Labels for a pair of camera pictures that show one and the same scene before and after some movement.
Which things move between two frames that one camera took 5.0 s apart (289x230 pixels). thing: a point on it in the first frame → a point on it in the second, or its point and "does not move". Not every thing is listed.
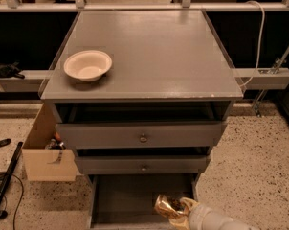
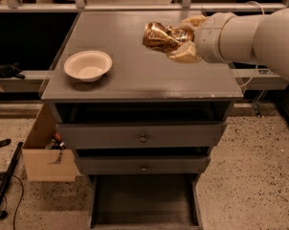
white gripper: x=198 y=217 → x=209 y=38
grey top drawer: x=106 y=135 does not move
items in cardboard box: x=56 y=143 does not move
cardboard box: x=47 y=164 does not move
